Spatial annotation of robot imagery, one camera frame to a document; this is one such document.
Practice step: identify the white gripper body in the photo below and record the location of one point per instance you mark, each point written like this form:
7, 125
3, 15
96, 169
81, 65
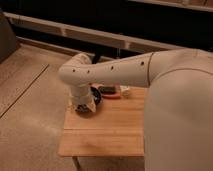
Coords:
82, 99

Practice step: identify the white eraser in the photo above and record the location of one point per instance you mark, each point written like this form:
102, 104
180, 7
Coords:
125, 91

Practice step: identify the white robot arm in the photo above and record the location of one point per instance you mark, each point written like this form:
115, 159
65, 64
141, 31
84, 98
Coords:
178, 112

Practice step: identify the dark blue bowl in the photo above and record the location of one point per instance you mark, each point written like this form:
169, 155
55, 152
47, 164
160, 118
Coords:
96, 95

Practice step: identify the black table leg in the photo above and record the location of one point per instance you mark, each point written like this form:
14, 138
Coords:
97, 56

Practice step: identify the wooden table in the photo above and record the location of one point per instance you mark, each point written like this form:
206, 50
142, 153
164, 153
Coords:
116, 129

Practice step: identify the dark grey cabinet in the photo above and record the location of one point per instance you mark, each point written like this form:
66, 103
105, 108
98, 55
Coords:
8, 40

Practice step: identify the white wall rail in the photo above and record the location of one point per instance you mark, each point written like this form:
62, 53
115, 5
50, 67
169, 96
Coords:
89, 35

